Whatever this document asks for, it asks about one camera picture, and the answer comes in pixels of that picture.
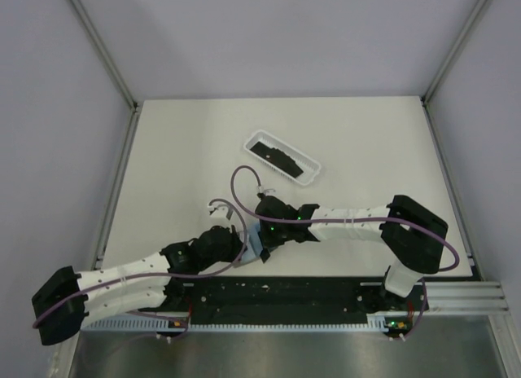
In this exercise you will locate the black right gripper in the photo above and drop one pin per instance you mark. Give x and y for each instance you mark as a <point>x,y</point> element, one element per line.
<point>267,240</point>

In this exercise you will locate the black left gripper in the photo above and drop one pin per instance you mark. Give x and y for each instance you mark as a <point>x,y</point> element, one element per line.
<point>236,245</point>

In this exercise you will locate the grey leather card holder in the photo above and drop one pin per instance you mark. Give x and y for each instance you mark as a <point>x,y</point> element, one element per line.
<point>254,246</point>

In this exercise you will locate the black VIP credit card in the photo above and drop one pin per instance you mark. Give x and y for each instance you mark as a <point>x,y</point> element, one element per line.
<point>265,255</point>

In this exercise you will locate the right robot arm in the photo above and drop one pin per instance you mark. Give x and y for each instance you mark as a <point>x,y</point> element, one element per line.
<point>414,234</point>

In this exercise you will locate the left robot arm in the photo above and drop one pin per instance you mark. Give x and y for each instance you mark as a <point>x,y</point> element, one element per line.
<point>69,301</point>

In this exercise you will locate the black cards in tray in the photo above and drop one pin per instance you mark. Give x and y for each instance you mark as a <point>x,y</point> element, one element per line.
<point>278,159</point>

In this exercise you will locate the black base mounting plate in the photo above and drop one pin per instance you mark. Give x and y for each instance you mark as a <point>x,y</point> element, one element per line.
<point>287,300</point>

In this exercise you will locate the white plastic tray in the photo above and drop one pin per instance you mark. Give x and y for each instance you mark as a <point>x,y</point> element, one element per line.
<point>311,167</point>

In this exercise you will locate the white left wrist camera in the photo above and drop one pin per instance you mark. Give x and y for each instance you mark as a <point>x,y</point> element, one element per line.
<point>220,212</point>

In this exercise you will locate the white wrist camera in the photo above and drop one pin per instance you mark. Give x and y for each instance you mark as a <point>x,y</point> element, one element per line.
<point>262,191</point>
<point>220,212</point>

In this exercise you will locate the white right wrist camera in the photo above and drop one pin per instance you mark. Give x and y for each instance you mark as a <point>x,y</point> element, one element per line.
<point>262,191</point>

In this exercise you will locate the aluminium frame rail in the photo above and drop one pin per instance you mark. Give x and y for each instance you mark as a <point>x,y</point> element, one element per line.
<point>461,296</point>

